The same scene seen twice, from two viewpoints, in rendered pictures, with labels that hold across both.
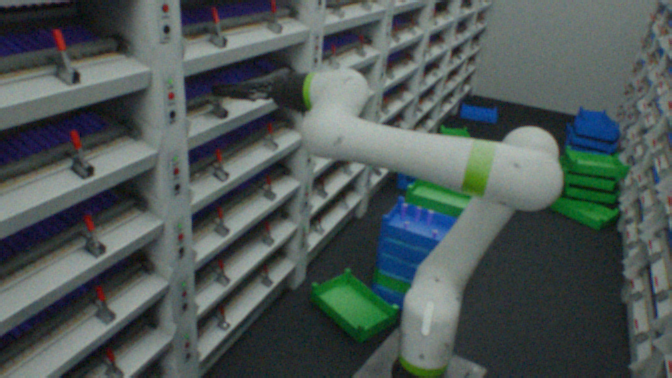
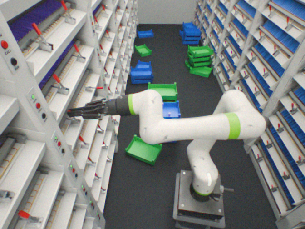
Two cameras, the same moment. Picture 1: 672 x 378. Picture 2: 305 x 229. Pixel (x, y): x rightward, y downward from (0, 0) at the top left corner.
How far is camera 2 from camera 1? 0.63 m
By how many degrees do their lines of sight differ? 25
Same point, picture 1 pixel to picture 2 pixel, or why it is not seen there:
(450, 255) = (204, 146)
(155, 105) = (54, 156)
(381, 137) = (185, 129)
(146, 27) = (32, 125)
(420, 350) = (207, 190)
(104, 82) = (27, 178)
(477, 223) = not seen: hidden behind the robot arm
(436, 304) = (210, 173)
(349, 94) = (158, 107)
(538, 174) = (260, 127)
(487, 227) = not seen: hidden behind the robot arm
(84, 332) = not seen: outside the picture
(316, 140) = (154, 141)
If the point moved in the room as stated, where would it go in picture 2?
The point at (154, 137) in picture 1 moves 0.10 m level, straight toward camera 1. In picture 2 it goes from (59, 168) to (71, 186)
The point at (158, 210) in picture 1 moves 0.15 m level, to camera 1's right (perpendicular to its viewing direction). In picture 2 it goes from (71, 191) to (105, 178)
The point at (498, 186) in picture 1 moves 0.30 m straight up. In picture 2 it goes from (243, 136) to (277, 73)
